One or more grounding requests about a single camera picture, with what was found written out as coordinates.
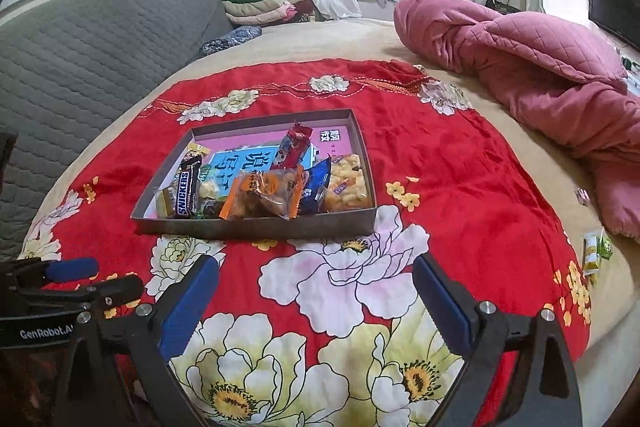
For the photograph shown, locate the Snickers bar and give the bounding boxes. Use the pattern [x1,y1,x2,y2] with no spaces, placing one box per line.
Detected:
[174,155,202,219]

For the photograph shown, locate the green yellow snack packet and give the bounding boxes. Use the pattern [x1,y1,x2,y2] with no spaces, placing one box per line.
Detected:
[196,165,227,219]

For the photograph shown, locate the orange edged peanut bag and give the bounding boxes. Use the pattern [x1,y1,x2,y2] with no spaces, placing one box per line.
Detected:
[219,166,306,220]

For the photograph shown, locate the blue snack packet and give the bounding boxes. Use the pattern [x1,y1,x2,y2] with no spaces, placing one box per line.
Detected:
[298,157,331,215]

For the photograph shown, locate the clear bag rice crackers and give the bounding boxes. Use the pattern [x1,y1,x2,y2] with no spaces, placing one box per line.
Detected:
[322,154,372,212]

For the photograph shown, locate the red snack packet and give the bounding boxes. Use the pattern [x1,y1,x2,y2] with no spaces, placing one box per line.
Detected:
[270,122,312,169]

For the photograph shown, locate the small green yellow packet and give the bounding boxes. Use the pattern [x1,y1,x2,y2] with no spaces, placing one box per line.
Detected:
[582,229,613,277]

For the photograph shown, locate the red floral cloth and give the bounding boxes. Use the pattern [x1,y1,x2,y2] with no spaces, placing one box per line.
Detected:
[22,60,591,426]

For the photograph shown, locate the small pink candy wrapper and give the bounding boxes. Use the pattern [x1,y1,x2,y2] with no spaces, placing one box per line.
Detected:
[575,187,591,206]

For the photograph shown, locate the grey quilted headboard cover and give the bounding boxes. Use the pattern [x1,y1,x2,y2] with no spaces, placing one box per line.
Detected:
[1,0,231,259]

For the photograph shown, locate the grey box with pink book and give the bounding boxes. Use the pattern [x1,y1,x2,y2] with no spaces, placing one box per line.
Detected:
[131,109,376,241]

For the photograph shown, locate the pink quilted blanket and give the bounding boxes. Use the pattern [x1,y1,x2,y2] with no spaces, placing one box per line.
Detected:
[394,0,639,239]

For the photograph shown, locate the blue patterned pillow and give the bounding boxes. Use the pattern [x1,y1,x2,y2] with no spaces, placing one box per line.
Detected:
[200,26,262,56]

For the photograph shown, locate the stack of folded clothes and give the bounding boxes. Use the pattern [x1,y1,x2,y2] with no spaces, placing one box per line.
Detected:
[222,0,324,27]

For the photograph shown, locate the black television screen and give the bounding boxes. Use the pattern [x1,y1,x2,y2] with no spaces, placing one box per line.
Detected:
[588,0,640,51]

